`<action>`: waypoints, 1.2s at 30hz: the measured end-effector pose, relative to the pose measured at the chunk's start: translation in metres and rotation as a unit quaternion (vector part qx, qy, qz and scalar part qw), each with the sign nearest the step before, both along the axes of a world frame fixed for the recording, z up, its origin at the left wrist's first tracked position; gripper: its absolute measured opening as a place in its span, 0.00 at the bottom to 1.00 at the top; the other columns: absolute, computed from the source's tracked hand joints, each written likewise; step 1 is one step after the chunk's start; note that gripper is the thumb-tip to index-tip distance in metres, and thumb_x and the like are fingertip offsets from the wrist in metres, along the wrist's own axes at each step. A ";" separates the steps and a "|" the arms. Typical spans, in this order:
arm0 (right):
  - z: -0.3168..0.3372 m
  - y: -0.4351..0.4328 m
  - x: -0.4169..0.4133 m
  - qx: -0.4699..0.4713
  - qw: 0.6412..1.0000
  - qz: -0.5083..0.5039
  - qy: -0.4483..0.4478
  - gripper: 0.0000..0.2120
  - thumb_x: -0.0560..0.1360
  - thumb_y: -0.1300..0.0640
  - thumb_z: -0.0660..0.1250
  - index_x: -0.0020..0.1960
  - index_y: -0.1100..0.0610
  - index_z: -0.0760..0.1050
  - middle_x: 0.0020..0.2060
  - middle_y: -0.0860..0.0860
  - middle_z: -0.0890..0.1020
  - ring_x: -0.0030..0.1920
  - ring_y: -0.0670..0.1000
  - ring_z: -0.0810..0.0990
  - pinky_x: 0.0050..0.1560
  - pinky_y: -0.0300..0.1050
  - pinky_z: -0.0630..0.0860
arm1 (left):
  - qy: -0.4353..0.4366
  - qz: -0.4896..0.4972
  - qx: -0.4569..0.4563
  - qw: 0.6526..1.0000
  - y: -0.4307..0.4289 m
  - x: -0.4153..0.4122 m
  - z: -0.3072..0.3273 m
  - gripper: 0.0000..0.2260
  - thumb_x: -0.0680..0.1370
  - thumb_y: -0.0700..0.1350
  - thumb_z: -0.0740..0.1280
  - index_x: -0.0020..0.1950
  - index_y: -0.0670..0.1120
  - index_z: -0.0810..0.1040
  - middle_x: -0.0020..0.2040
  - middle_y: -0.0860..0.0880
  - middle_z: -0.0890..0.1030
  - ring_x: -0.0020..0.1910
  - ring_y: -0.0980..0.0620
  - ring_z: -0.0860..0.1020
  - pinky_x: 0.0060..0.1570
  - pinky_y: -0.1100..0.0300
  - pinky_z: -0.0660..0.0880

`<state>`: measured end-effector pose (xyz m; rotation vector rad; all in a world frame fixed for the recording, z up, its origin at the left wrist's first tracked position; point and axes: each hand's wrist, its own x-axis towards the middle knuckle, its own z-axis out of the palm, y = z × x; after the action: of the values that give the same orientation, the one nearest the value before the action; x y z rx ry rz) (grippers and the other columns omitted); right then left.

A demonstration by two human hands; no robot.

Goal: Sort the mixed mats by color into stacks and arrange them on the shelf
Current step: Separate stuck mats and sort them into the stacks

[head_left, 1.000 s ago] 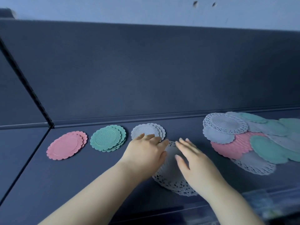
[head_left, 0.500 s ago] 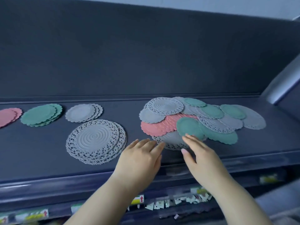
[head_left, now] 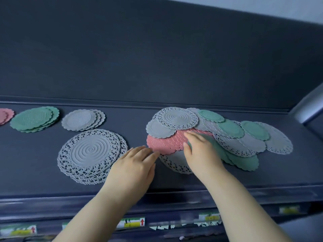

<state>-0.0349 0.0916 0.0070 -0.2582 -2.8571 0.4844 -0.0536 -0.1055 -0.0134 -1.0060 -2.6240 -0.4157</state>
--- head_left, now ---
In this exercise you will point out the green yellow shelf label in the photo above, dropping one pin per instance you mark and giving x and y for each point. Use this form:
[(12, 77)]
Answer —
[(131, 222), (289, 209), (17, 230), (209, 217)]

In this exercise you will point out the mixed pile of coasters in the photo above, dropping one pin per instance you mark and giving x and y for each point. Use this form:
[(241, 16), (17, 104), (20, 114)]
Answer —
[(252, 146)]

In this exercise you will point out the person's right hand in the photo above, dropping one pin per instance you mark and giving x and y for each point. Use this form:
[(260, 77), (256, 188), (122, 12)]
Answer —
[(204, 161)]

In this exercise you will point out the person's right forearm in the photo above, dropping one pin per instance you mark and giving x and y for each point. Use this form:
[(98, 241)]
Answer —
[(247, 214)]

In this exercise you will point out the person's left forearm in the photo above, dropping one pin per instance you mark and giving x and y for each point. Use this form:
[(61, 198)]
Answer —
[(96, 219)]

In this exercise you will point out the dark blue shelving unit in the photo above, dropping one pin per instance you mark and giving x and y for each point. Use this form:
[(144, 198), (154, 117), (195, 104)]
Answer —
[(315, 128)]

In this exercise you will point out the person's left hand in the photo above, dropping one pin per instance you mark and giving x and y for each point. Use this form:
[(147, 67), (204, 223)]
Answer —
[(128, 176)]

